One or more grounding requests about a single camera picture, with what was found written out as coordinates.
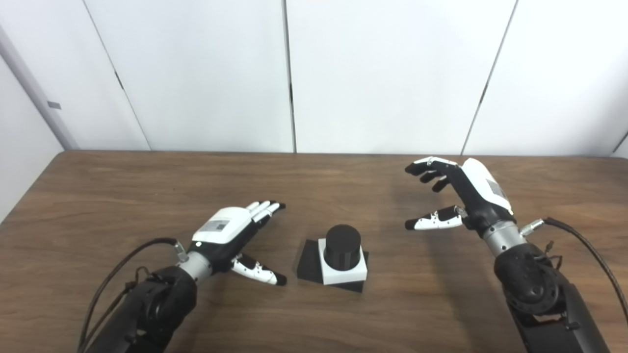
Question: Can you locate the black peg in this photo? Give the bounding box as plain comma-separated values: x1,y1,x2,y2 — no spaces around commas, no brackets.
296,225,369,294

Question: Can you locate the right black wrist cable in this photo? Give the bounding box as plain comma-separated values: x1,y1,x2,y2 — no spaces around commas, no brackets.
519,217,628,324

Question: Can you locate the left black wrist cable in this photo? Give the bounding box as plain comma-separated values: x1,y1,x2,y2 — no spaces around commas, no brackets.
77,238,189,353

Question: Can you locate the white square piece with hole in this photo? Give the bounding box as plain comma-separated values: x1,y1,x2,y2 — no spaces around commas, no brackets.
318,238,368,286

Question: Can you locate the gray wall corner post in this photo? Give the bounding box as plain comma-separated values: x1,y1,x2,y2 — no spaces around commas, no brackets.
0,25,79,151

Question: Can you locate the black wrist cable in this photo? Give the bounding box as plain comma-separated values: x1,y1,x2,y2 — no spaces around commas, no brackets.
519,217,628,324
77,238,189,353

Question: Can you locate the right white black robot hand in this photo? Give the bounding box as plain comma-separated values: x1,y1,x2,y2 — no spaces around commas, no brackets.
404,156,515,238

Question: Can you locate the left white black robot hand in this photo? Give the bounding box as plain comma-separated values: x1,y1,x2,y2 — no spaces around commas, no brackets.
189,200,288,286

